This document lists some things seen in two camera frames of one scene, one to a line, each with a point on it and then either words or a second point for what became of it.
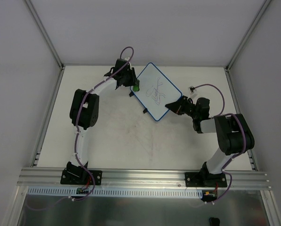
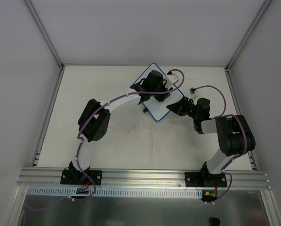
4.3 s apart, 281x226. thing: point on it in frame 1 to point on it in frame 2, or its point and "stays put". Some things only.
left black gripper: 132,76 to 159,92
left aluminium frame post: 45,34 stays put
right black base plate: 205,179 stays put
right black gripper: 182,107 stays put
